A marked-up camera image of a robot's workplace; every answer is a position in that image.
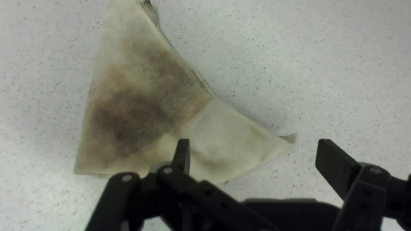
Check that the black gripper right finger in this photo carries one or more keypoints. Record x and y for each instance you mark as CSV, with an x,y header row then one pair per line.
x,y
369,192

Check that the stained beige towel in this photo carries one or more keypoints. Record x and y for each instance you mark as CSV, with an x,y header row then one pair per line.
x,y
144,98

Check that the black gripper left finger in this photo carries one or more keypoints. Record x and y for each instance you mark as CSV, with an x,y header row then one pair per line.
x,y
199,206

